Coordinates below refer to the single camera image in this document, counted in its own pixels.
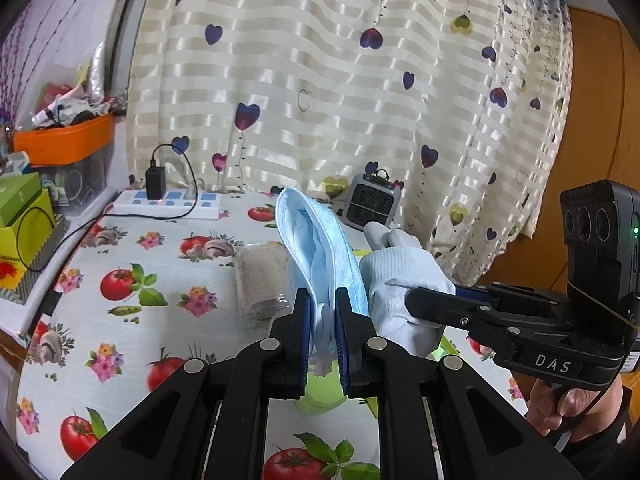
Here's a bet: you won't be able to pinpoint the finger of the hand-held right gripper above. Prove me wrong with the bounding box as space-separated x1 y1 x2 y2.
405 287 561 356
454 282 571 317

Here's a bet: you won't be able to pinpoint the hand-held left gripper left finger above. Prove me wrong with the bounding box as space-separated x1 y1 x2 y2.
60 288 313 480

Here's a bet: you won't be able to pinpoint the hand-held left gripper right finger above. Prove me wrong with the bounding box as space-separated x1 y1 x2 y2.
335 287 583 480

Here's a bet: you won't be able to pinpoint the yellow-green cardboard box tray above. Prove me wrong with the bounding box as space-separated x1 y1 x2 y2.
365 332 463 421

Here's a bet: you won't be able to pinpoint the pale blue white sock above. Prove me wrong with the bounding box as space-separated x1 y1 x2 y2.
357 221 457 358

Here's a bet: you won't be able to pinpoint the blue face mask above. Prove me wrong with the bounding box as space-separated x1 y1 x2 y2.
275 186 371 377

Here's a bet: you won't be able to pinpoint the person's right hand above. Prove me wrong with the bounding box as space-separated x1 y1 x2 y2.
525 372 626 443

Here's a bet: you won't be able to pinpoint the glass jar with green lid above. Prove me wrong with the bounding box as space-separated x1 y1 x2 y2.
291 360 351 417

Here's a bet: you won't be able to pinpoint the clear plastic bag red print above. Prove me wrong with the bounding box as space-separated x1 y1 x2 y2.
234 244 293 331

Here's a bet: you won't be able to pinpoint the small grey desk heater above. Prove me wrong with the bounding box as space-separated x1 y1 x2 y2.
341 170 402 231

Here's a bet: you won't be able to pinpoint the vegetable-print tablecloth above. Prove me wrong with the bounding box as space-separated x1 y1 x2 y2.
12 187 531 480

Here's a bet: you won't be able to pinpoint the brown wooden door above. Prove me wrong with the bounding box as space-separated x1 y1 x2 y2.
520 5 640 291

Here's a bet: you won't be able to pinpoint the white and blue power strip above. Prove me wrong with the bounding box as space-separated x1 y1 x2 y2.
111 189 223 221

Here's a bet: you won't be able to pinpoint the black charger plug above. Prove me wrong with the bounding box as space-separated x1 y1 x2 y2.
145 165 167 200

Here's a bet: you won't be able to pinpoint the cream striped heart-print curtain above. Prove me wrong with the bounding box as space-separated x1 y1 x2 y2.
122 0 573 281

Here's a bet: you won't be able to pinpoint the yellow-green gift box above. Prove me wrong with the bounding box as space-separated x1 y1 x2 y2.
0 187 56 291

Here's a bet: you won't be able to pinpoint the clear storage bin orange lid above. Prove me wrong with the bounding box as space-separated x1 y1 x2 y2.
12 112 116 201

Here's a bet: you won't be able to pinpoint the flat dark green box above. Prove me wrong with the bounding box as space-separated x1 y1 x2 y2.
0 172 42 228

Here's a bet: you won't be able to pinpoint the pile of crumpled wrappers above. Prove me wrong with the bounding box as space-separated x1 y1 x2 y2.
32 82 113 128

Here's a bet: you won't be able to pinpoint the silver foil bag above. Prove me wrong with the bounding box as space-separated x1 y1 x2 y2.
87 40 108 106

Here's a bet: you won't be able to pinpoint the pink flower branches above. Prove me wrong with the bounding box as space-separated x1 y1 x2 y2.
0 0 96 131

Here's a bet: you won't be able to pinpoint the black charger cable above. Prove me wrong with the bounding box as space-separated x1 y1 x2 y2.
17 142 198 273

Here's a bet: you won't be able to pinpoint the grey window frame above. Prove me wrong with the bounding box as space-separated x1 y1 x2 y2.
102 0 166 116

